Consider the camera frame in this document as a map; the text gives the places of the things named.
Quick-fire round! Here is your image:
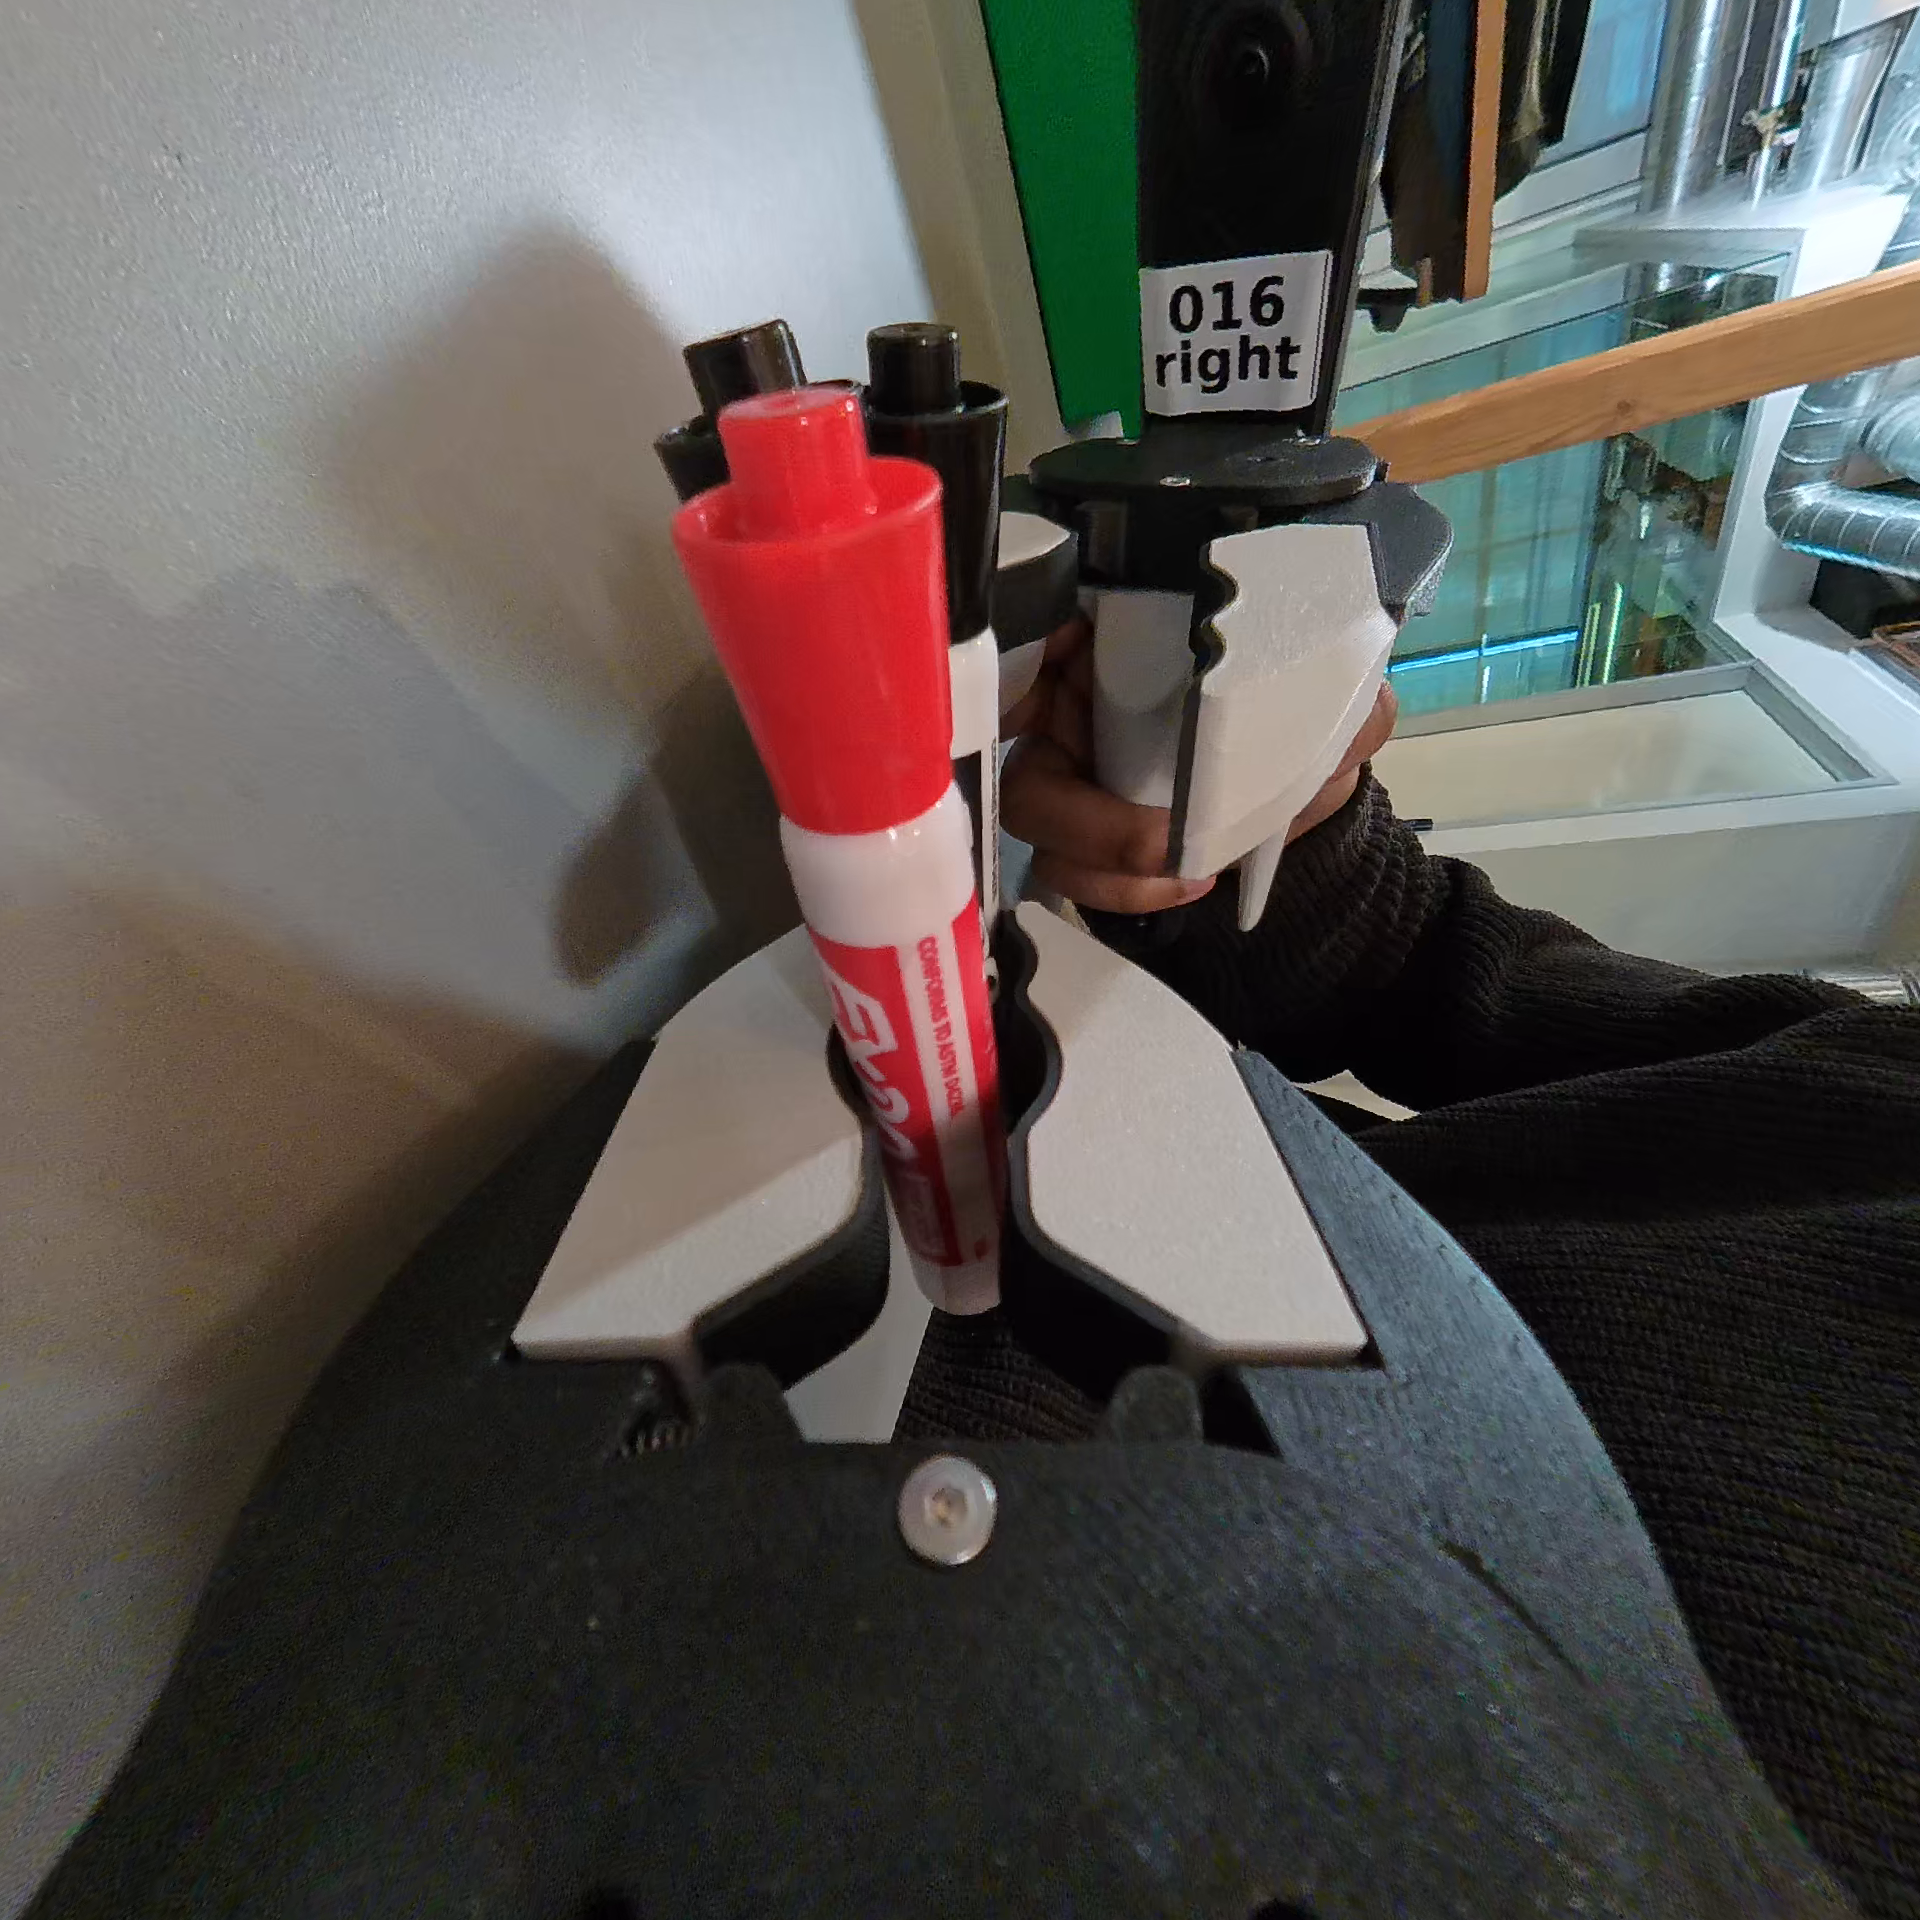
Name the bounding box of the white paper sheet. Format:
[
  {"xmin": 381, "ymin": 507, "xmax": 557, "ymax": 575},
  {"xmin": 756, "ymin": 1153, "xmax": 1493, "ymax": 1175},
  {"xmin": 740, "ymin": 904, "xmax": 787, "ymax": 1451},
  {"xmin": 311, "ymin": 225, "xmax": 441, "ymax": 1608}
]
[{"xmin": 1290, "ymin": 1067, "xmax": 1421, "ymax": 1130}]

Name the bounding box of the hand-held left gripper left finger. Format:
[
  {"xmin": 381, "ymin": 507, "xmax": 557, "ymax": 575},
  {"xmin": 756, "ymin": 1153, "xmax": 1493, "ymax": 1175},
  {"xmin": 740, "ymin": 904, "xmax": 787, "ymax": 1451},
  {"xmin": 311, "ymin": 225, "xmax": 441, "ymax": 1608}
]
[{"xmin": 512, "ymin": 930, "xmax": 882, "ymax": 1364}]

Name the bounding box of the wooden handrail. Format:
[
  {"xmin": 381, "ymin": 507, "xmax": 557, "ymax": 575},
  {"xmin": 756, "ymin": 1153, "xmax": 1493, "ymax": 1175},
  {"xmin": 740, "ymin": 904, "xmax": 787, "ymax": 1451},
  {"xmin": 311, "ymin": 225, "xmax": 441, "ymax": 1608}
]
[{"xmin": 1349, "ymin": 255, "xmax": 1920, "ymax": 489}]

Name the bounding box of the red dry-erase marker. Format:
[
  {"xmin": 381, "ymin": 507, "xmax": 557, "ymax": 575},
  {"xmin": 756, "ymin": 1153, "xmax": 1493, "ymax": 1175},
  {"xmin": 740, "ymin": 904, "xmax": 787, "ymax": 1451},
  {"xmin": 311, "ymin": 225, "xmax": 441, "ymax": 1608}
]
[{"xmin": 670, "ymin": 381, "xmax": 1010, "ymax": 1314}]

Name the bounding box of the black dry-erase marker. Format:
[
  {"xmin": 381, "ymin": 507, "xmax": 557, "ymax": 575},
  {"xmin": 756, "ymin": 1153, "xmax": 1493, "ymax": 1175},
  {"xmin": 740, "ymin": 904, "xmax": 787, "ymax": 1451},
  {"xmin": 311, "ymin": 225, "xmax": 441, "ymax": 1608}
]
[
  {"xmin": 864, "ymin": 318, "xmax": 1013, "ymax": 923},
  {"xmin": 653, "ymin": 318, "xmax": 815, "ymax": 504}
]

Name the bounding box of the vertical silver duct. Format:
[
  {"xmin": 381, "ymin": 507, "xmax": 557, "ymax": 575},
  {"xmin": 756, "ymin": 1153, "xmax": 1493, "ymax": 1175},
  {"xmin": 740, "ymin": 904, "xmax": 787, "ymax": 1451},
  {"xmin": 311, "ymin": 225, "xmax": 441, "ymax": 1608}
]
[{"xmin": 1642, "ymin": 0, "xmax": 1804, "ymax": 358}]

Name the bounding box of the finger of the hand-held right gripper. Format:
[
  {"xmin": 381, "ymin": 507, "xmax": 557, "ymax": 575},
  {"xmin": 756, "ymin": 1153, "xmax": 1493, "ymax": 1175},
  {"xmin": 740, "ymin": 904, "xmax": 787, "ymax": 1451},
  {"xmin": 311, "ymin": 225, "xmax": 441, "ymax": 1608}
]
[
  {"xmin": 1167, "ymin": 522, "xmax": 1400, "ymax": 883},
  {"xmin": 1093, "ymin": 593, "xmax": 1227, "ymax": 816}
]

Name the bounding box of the person's right hand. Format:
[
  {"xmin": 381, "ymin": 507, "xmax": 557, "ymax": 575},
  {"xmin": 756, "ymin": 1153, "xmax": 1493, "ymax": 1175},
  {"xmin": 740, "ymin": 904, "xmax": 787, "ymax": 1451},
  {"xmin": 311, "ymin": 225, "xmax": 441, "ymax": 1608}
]
[{"xmin": 996, "ymin": 614, "xmax": 1403, "ymax": 918}]

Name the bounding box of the silver ducts bundle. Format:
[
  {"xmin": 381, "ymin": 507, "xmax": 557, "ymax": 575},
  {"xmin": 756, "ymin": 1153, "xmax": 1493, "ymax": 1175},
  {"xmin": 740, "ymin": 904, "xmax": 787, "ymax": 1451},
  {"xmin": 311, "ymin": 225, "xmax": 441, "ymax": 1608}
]
[{"xmin": 1763, "ymin": 359, "xmax": 1920, "ymax": 561}]

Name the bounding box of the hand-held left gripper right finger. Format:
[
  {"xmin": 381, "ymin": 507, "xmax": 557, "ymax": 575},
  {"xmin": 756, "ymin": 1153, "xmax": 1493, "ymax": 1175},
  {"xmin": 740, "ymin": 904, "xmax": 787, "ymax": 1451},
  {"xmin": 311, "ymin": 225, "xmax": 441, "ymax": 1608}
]
[{"xmin": 1010, "ymin": 899, "xmax": 1383, "ymax": 1367}]

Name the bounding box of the green plastic bin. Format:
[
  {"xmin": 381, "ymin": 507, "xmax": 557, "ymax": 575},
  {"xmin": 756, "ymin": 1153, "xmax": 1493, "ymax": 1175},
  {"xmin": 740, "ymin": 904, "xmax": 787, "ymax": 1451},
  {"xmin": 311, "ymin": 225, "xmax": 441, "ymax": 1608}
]
[{"xmin": 978, "ymin": 0, "xmax": 1153, "ymax": 440}]

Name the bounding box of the person's right forearm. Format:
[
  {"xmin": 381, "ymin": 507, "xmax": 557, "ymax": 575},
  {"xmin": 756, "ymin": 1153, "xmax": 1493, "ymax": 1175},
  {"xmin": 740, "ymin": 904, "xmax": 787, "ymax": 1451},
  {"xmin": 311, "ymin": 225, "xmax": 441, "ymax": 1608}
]
[{"xmin": 1245, "ymin": 771, "xmax": 1920, "ymax": 1118}]

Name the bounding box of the person's black sweater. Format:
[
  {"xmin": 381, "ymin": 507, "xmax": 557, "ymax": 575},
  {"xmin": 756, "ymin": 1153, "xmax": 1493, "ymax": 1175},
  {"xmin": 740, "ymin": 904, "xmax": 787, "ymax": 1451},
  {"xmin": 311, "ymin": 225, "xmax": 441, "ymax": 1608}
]
[{"xmin": 900, "ymin": 974, "xmax": 1920, "ymax": 1920}]

